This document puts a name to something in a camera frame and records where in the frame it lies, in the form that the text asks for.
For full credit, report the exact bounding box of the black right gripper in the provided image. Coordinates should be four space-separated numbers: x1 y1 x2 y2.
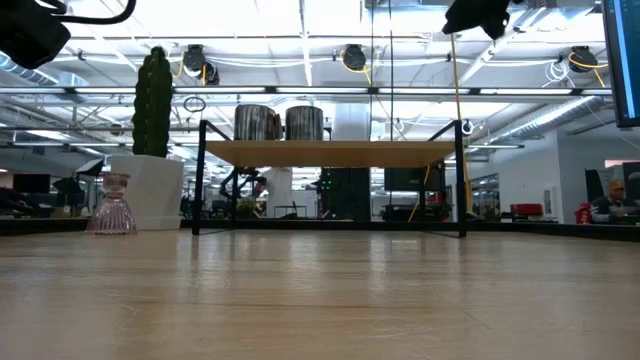
442 0 512 41

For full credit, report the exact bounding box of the ribbed silver candle tin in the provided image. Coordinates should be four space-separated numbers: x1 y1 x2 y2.
284 104 325 142

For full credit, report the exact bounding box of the silver candle tin brown label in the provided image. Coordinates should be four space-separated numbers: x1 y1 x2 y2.
233 103 284 142

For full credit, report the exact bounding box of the pink glass candlestick holder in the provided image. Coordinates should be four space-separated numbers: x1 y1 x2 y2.
85 172 138 236

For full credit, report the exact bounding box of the black background screen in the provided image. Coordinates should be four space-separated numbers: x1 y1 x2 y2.
383 167 446 193

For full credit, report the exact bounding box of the red box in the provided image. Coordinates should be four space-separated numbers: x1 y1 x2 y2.
509 202 544 217

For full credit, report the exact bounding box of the black equipment rack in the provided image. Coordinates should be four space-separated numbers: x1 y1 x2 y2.
319 167 372 223

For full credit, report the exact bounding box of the person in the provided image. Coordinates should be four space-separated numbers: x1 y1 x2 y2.
589 178 640 225
259 167 295 219

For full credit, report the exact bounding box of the small green background plant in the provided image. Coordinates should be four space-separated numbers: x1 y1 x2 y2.
235 197 259 220

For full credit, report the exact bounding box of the green cactus plant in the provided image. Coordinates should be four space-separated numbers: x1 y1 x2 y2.
130 45 175 159

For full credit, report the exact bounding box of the white hexagonal plant pot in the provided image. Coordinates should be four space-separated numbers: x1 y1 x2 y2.
108 154 185 231

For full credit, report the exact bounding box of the black background monitor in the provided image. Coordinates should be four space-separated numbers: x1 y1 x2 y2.
12 173 51 195

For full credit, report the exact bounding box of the black hanging cable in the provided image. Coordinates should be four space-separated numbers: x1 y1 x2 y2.
370 0 376 141
388 0 395 141

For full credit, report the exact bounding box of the black ceiling cable reel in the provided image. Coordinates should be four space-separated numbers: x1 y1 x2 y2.
568 45 610 89
341 43 368 71
202 60 221 86
182 43 207 74

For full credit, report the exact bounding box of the wooden shelf black metal frame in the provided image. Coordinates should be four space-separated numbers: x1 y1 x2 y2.
191 118 468 239

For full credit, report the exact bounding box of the black hanging cable ring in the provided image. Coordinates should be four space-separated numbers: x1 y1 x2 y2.
182 95 207 114

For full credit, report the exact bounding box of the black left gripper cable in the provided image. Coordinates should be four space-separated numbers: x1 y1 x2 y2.
47 0 138 25

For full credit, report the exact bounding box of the black aluminium table frame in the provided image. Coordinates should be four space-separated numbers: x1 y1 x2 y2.
0 215 640 244

